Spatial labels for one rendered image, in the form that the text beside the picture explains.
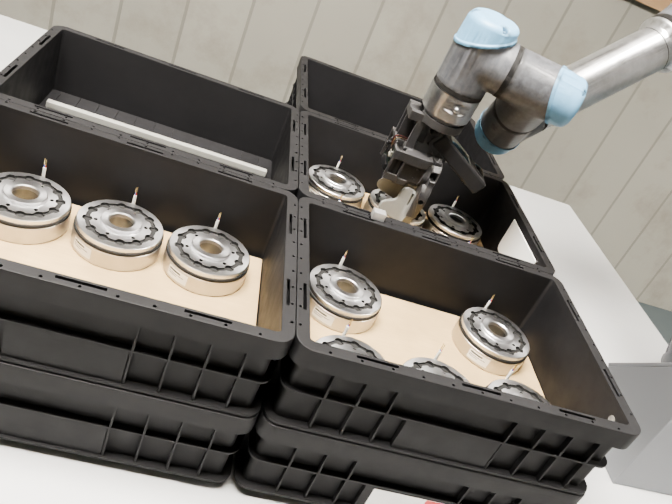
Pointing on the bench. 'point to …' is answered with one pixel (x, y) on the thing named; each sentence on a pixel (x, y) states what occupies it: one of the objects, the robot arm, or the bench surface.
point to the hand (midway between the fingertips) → (399, 219)
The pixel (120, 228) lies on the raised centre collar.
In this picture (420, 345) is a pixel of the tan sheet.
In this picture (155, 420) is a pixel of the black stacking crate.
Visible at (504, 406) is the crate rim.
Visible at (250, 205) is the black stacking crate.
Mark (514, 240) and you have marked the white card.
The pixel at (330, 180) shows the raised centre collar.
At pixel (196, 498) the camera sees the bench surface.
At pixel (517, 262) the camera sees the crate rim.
